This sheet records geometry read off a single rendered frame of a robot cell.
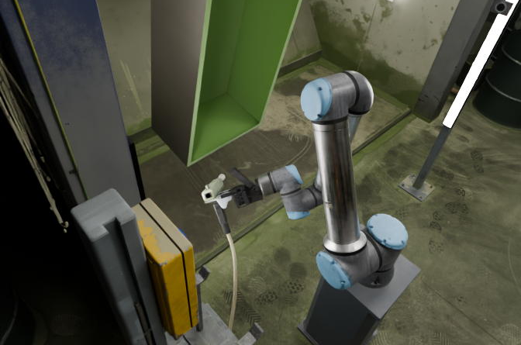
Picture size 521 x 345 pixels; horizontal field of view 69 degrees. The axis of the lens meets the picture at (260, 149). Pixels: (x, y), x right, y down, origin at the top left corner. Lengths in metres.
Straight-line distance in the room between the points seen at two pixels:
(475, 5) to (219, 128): 2.03
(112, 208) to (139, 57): 2.52
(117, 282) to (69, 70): 0.53
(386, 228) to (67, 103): 1.10
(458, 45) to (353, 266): 2.35
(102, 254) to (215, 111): 2.05
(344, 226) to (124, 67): 2.09
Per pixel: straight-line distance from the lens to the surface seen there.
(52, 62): 0.92
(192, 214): 2.50
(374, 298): 1.63
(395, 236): 1.47
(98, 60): 0.96
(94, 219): 0.50
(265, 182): 1.53
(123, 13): 3.01
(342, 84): 1.16
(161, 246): 0.57
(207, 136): 2.35
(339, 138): 1.18
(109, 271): 0.55
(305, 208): 1.57
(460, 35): 3.36
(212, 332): 1.32
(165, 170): 2.78
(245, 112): 2.53
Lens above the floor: 2.02
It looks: 43 degrees down
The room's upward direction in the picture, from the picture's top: 5 degrees clockwise
